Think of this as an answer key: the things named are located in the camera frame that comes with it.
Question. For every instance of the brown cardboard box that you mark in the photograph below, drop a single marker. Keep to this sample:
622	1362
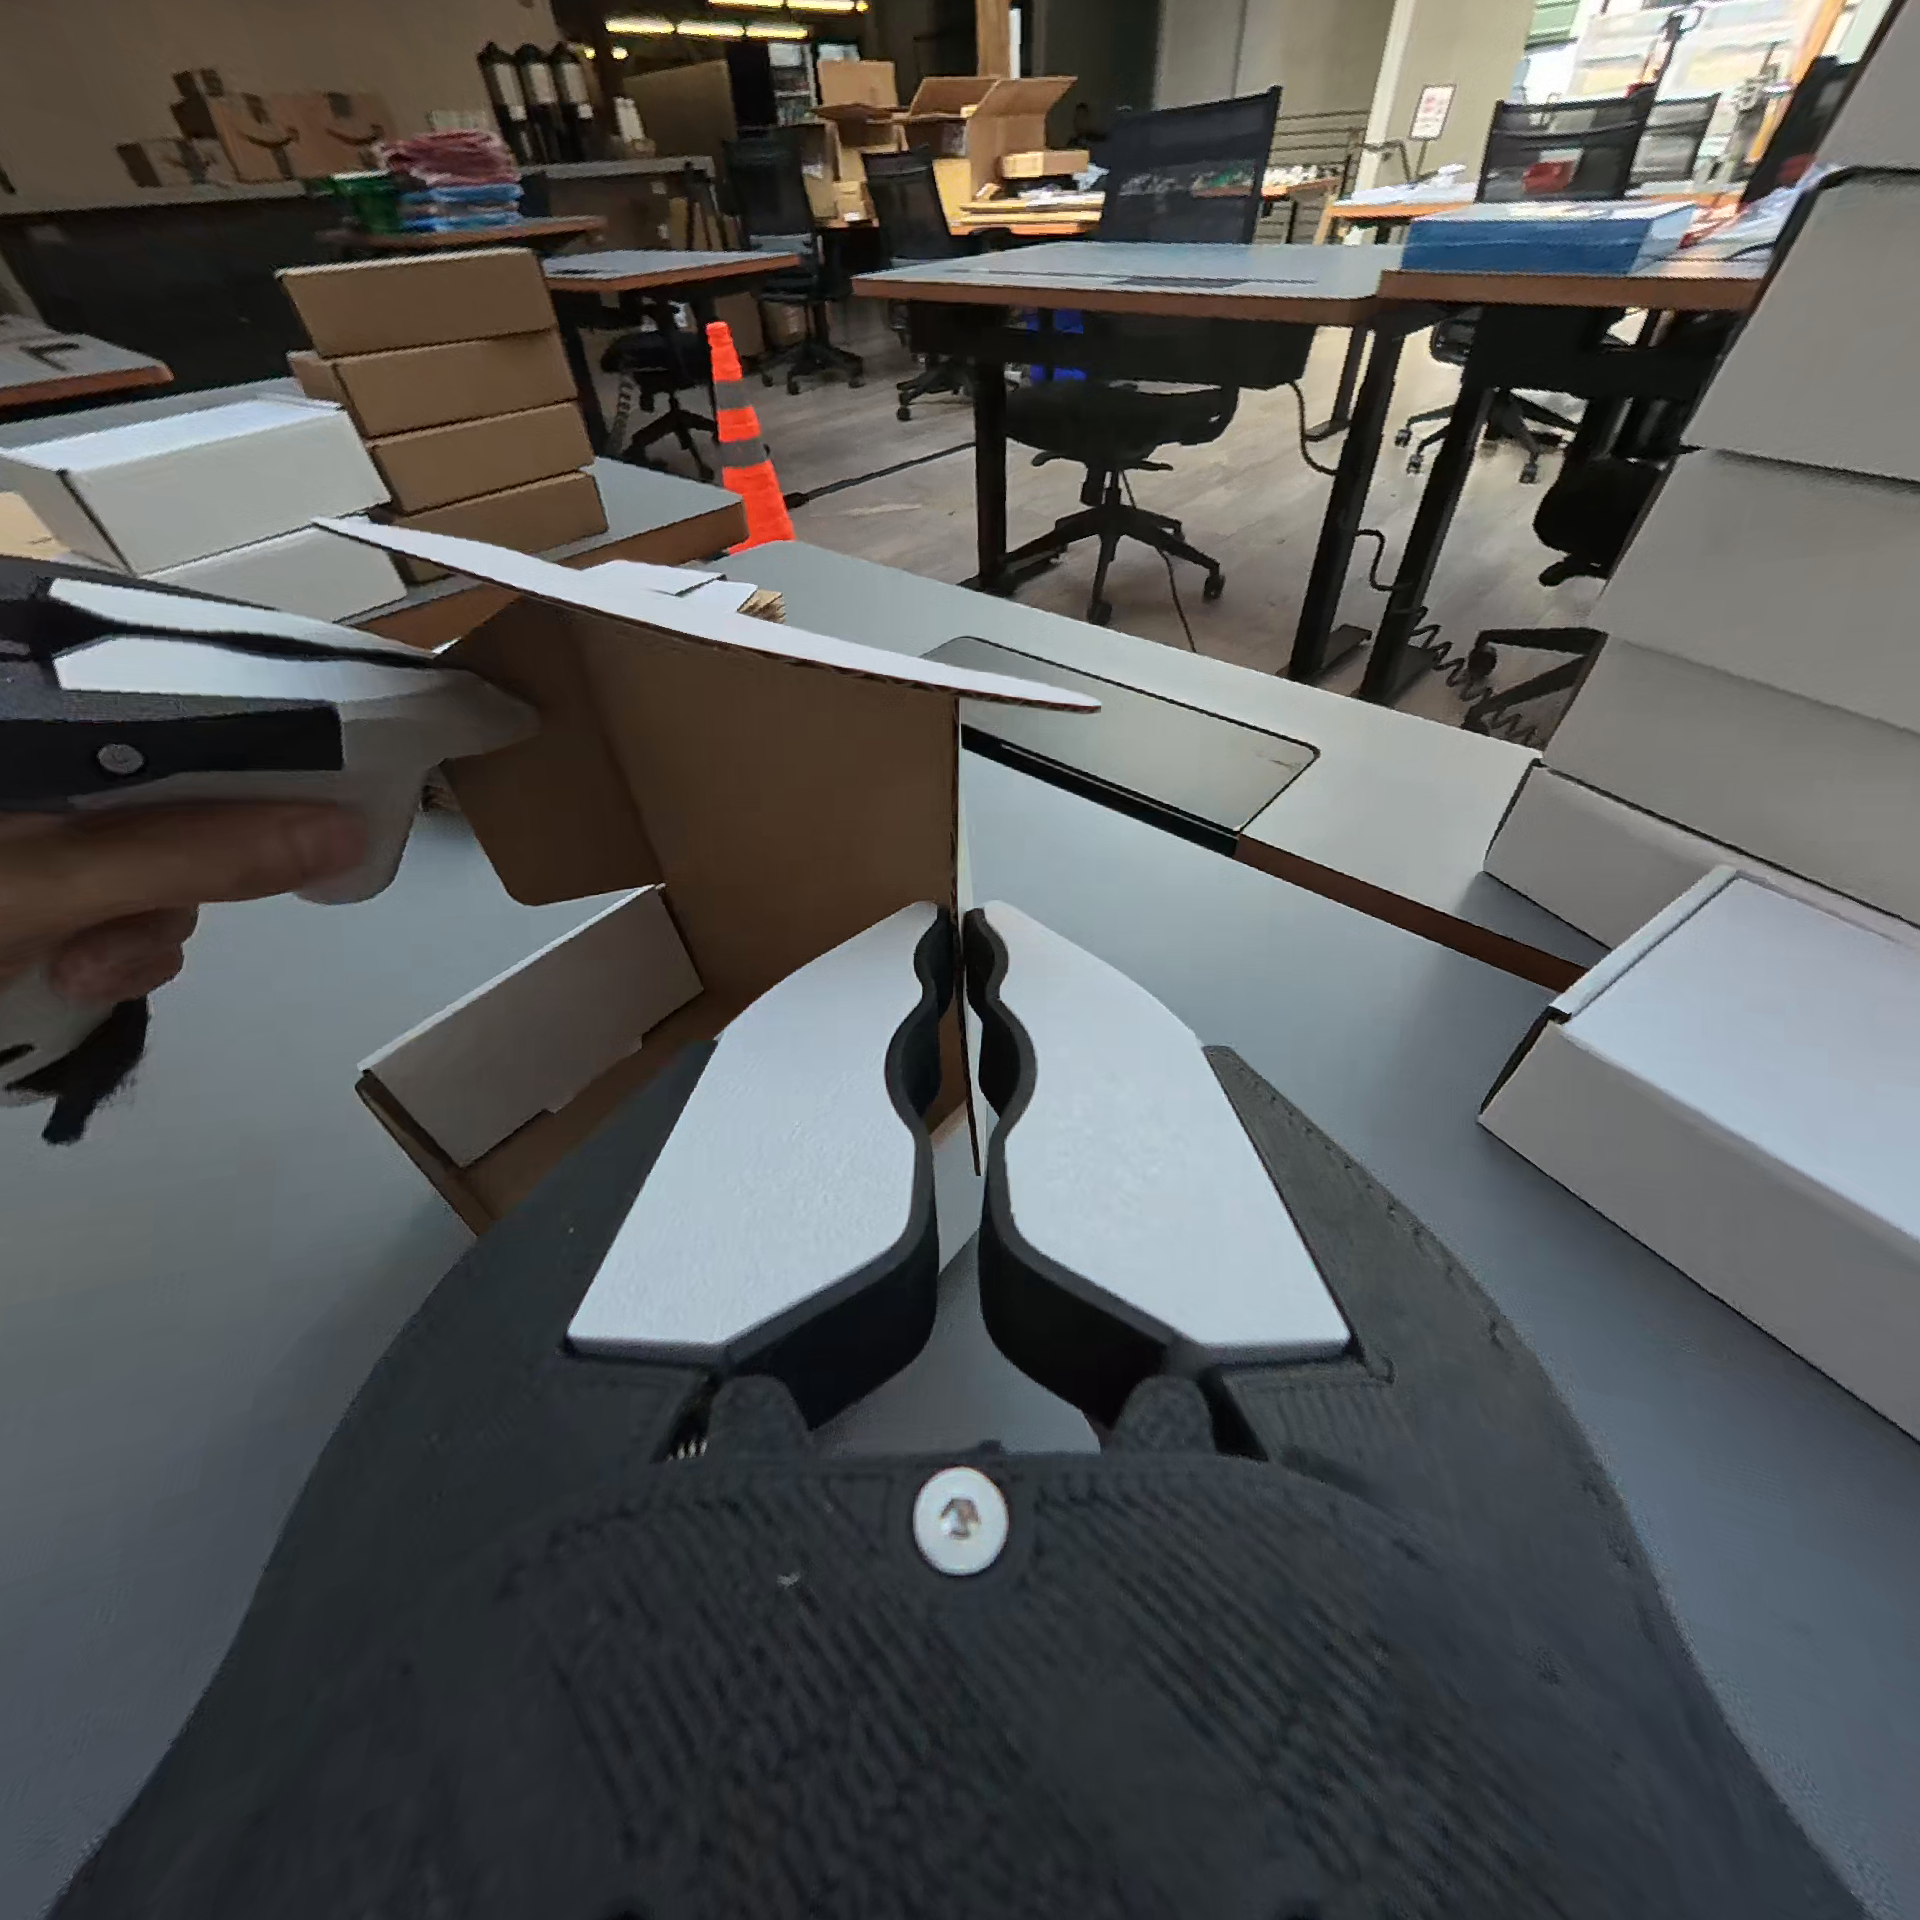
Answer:
422	302
509	519
482	459
451	383

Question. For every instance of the flat blue box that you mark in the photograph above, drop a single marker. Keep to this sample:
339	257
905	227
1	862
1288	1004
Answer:
1545	237

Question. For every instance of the person's left hand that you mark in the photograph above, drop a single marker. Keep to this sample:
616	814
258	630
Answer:
165	864

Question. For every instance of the pile of open cardboard boxes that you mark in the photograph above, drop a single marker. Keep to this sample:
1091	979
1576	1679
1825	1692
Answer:
962	127

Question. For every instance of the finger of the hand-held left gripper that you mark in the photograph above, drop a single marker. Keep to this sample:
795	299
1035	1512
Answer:
211	623
422	712

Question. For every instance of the white cardboard box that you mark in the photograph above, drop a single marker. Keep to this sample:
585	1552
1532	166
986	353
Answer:
285	577
196	480
749	810

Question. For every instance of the stack of coloured cloths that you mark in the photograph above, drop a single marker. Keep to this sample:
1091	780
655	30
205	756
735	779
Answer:
451	186

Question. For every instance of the pile of printed shipping boxes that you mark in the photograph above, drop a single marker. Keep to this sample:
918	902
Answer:
255	134

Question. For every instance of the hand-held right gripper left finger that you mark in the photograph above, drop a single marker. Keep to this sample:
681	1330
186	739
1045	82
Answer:
782	1170

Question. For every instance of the stack of white boxes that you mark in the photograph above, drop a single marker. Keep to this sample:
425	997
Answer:
1784	630

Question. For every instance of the orange traffic cone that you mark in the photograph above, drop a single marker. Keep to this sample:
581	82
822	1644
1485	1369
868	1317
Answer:
744	450

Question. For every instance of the closed white cardboard box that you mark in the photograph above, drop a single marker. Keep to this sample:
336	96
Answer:
196	480
285	577

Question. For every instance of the small closed white box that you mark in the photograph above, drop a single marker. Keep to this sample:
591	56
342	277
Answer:
1741	1080

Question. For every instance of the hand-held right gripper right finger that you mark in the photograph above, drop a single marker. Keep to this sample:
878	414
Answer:
1141	1184

